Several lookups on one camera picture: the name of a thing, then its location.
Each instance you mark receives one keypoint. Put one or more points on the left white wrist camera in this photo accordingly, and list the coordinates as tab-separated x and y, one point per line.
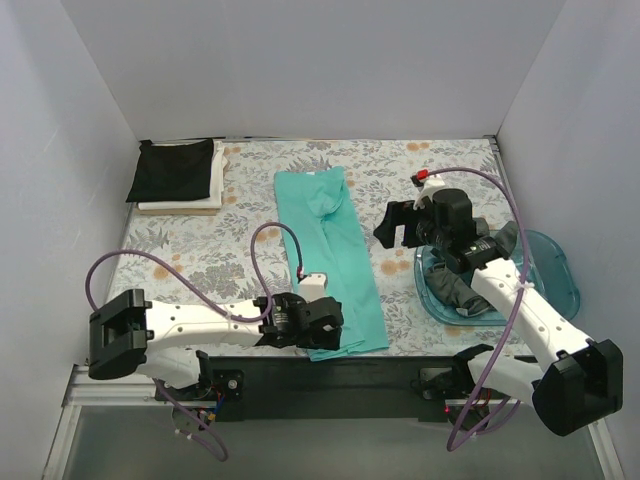
313	286

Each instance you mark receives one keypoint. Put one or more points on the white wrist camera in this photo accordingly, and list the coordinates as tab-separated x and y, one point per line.
427	184
313	286

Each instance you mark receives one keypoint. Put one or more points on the teal t shirt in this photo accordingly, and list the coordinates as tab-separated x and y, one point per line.
321	213

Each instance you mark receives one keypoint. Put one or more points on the folded black t shirt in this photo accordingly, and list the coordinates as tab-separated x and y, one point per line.
172	173

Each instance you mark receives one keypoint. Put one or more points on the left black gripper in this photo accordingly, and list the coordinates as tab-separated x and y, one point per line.
326	323

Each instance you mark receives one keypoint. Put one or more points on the floral table cloth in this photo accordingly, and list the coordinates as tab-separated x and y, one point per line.
239	254

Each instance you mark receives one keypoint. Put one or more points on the blue transparent plastic basket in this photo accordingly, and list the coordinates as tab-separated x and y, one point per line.
549	272

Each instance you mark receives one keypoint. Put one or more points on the folded beige t shirt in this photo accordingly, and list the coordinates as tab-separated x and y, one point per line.
177	212

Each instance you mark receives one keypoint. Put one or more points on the dark grey t shirt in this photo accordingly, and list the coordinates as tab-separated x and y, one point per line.
453	290

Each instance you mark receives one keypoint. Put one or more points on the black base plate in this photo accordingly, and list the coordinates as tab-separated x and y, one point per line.
295	388

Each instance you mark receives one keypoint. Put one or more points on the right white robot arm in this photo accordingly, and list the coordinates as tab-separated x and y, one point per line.
575	381

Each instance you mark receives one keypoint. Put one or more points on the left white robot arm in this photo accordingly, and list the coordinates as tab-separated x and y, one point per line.
131	334

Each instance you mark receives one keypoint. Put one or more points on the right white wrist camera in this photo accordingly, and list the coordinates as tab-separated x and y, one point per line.
427	184

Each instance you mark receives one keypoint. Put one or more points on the folded white t shirt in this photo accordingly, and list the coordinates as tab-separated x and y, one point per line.
216	188

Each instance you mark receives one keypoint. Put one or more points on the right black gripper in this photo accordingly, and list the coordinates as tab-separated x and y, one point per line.
407	226

